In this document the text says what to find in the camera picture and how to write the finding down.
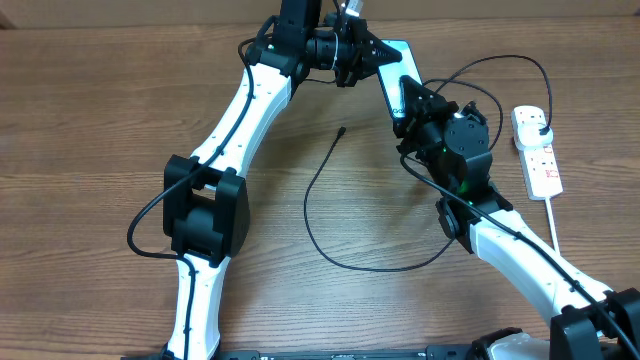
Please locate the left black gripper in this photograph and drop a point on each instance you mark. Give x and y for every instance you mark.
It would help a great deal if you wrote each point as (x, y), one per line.
(364, 58)

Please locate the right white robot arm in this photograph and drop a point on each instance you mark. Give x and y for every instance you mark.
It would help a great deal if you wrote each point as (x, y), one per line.
(446, 147)

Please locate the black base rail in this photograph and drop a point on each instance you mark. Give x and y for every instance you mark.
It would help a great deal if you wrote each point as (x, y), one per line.
(508, 343)

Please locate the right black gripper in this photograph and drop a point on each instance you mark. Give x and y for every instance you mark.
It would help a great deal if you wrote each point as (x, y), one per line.
(434, 109)

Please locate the white power strip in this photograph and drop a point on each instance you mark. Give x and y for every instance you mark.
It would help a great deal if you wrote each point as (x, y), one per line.
(539, 165)

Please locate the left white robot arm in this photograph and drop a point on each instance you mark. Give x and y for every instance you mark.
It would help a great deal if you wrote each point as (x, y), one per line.
(206, 208)

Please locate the Galaxy S24+ smartphone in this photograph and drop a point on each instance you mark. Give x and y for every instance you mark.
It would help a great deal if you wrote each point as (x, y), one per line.
(390, 74)

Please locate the white charger adapter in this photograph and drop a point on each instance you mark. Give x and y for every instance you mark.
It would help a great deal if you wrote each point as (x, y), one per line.
(529, 136)

